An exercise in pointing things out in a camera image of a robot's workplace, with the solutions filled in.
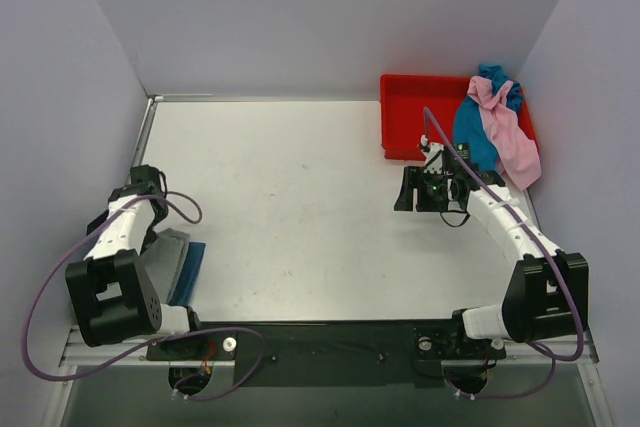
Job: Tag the pink t shirt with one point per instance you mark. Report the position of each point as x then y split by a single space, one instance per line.
517 153

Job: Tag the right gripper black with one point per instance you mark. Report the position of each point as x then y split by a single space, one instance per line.
421 192

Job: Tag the grey t shirt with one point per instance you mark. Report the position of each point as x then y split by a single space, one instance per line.
164 260

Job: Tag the aluminium front rail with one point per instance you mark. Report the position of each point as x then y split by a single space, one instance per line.
77 354

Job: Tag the teal t shirt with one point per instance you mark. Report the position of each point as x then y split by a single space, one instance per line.
468 126

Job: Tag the red plastic bin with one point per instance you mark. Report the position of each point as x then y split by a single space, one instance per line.
403 98

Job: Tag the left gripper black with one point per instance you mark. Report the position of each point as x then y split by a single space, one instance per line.
100 222

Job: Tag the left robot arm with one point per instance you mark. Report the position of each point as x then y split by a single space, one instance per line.
112 295

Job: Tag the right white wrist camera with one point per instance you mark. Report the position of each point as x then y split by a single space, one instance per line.
433 153

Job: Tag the folded dark blue t shirt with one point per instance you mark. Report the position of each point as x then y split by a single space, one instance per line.
188 276

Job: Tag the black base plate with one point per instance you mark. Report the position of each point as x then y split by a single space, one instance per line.
426 353

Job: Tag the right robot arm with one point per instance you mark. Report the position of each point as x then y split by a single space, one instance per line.
547 295

